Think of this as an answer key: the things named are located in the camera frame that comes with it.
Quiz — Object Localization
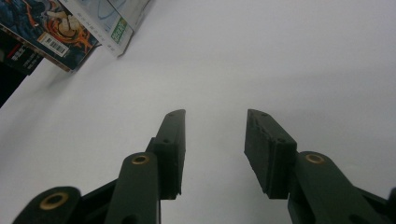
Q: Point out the white table cover board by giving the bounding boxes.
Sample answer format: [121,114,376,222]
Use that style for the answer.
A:
[0,0,396,224]

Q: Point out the white magazine with picture grid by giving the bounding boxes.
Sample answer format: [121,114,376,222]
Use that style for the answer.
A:
[59,0,154,59]

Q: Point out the black magazine with red graphic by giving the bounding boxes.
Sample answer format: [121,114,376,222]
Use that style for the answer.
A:
[0,27,45,77]

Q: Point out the magazine with blue front cover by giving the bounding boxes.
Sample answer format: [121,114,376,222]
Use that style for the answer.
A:
[0,0,102,73]

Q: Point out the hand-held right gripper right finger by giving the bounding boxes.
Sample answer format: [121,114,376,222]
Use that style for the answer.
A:
[244,108,298,200]

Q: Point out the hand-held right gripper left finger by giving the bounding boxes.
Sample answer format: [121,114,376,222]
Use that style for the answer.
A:
[146,108,187,201]

